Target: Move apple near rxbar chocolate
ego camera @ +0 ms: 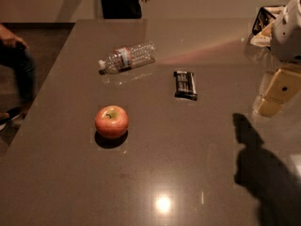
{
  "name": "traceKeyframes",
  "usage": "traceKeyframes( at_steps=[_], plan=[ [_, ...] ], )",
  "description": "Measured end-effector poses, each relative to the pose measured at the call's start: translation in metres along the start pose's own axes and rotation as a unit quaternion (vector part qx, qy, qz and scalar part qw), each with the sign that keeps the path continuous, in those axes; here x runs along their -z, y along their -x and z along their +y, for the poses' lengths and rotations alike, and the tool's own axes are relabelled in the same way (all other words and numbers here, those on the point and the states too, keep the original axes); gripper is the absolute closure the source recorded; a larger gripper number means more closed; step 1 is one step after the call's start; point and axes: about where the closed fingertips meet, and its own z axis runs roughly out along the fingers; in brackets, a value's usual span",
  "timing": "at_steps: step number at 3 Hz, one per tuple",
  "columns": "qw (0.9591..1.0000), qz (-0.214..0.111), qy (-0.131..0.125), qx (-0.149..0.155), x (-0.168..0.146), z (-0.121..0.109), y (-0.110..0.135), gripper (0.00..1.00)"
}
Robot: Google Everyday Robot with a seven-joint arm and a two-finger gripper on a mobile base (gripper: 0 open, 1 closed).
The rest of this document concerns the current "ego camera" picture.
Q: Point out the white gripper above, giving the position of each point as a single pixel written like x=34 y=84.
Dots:
x=288 y=40

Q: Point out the red apple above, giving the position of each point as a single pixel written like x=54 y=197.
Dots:
x=112 y=122

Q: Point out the black rxbar chocolate bar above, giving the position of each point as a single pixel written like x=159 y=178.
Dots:
x=185 y=85

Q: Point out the black patterned snack bag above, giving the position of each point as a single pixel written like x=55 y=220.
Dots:
x=262 y=27

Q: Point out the clear plastic water bottle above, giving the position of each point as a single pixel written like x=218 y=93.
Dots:
x=127 y=58

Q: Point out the person in jeans at left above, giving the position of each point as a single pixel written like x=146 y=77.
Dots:
x=14 y=53

